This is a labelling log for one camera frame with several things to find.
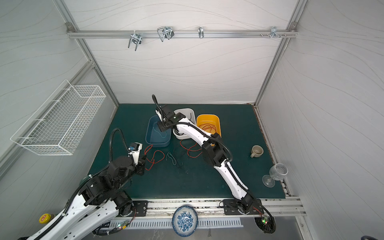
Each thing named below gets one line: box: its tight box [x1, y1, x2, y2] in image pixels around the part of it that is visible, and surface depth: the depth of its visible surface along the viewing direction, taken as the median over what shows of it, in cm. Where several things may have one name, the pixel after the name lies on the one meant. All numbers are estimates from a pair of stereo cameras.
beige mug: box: [250, 145, 264, 158], surface depth 92 cm
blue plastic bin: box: [145, 115, 173, 148], surface depth 97 cm
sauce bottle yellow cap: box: [38, 213, 52, 224], surface depth 57 cm
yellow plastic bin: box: [196, 114, 222, 138], surface depth 109 cm
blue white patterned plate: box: [172, 205, 199, 237], surface depth 70 cm
